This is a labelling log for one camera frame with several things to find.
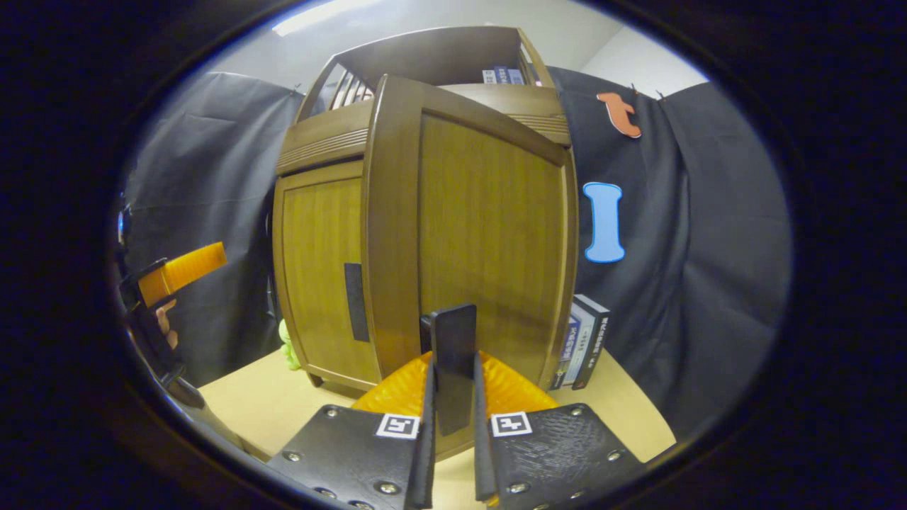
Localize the small green toy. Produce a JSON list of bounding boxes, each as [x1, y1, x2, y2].
[[278, 319, 302, 371]]

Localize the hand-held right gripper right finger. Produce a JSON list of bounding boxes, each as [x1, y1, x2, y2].
[[471, 352, 647, 509]]

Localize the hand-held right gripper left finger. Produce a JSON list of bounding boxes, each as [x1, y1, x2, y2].
[[268, 353, 439, 510]]

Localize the black and white box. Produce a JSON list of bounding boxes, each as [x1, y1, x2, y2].
[[551, 294, 612, 392]]

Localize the black backdrop cloth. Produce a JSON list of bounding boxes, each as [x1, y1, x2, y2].
[[120, 67, 793, 440]]

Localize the wooden cabinet door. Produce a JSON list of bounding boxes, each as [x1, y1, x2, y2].
[[273, 161, 383, 390], [361, 74, 580, 461]]

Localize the wooden double-door shoe cabinet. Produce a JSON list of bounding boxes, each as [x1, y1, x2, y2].
[[273, 26, 573, 397]]

